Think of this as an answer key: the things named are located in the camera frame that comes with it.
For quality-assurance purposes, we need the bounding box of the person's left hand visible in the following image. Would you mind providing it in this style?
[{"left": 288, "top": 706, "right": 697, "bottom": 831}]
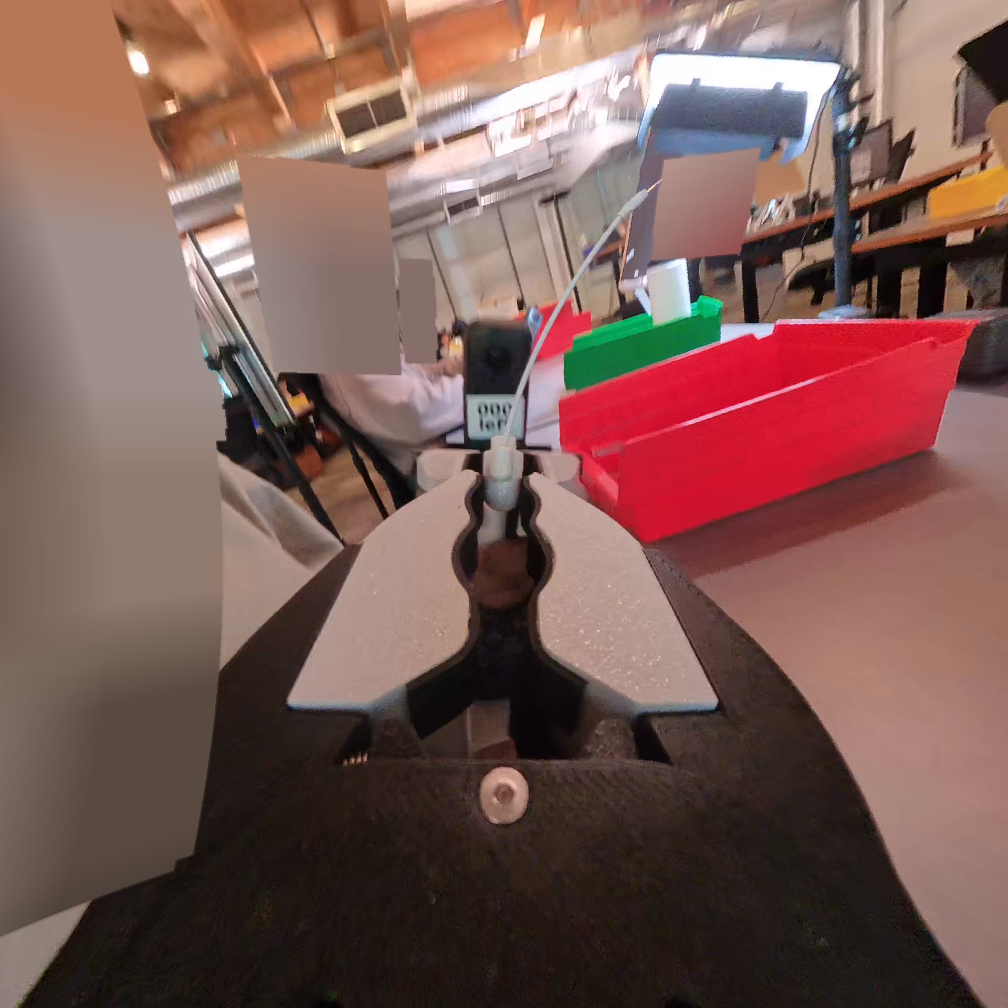
[{"left": 475, "top": 539, "right": 532, "bottom": 609}]

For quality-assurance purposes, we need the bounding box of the black square panel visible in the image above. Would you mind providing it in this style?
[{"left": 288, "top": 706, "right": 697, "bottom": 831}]
[{"left": 957, "top": 24, "right": 1008, "bottom": 146}]

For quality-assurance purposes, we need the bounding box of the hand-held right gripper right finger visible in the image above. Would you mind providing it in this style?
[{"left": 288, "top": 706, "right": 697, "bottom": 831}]
[{"left": 521, "top": 471, "right": 721, "bottom": 718}]

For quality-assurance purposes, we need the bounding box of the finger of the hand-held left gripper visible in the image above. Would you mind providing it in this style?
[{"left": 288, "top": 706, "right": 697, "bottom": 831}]
[
  {"left": 529, "top": 452, "right": 584, "bottom": 496},
  {"left": 416, "top": 450, "right": 479, "bottom": 494}
]

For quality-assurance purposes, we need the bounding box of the desk monitor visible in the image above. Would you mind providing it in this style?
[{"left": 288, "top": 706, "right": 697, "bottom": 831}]
[{"left": 850, "top": 118, "right": 916, "bottom": 188}]

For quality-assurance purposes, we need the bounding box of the white bottle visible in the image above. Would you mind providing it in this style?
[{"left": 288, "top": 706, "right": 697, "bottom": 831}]
[{"left": 646, "top": 260, "right": 694, "bottom": 326}]

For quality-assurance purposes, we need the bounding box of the green plastic bin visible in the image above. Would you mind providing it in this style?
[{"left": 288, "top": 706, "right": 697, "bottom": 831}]
[{"left": 563, "top": 295, "right": 724, "bottom": 392}]

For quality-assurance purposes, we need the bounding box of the white cable with plug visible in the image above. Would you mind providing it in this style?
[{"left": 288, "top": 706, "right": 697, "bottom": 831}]
[{"left": 480, "top": 180, "right": 663, "bottom": 546}]

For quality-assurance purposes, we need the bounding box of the dark standing panel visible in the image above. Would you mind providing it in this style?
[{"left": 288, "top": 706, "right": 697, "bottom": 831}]
[{"left": 618, "top": 145, "right": 666, "bottom": 288}]

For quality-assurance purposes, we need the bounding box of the ceiling air vent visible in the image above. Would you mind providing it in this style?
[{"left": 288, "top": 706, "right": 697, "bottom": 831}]
[{"left": 327, "top": 79, "right": 418, "bottom": 151}]

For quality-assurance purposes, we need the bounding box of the small red plastic bin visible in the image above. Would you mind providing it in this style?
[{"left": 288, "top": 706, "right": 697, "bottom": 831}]
[{"left": 535, "top": 301, "right": 593, "bottom": 359}]

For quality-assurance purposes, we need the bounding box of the yellow plastic bin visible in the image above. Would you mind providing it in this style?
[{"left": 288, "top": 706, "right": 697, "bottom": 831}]
[{"left": 925, "top": 165, "right": 1008, "bottom": 220}]

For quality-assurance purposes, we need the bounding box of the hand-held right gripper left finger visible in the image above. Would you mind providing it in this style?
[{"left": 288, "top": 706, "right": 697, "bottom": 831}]
[{"left": 286, "top": 468, "right": 483, "bottom": 718}]

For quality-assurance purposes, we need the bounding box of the large red plastic bin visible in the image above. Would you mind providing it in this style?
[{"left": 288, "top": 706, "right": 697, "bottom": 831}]
[{"left": 558, "top": 317, "right": 978, "bottom": 544}]

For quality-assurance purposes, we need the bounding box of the studio light panel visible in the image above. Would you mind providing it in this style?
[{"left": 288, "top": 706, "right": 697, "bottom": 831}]
[{"left": 638, "top": 49, "right": 847, "bottom": 159}]

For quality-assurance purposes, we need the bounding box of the light stand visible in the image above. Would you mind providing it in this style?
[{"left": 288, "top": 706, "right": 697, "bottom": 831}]
[{"left": 819, "top": 67, "right": 875, "bottom": 316}]

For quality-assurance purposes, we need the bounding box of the black base weight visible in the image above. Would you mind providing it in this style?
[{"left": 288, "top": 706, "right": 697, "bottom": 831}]
[{"left": 957, "top": 319, "right": 1008, "bottom": 387}]

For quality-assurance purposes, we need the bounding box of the metal easel frame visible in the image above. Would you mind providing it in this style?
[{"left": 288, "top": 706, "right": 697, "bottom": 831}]
[{"left": 185, "top": 232, "right": 348, "bottom": 544}]

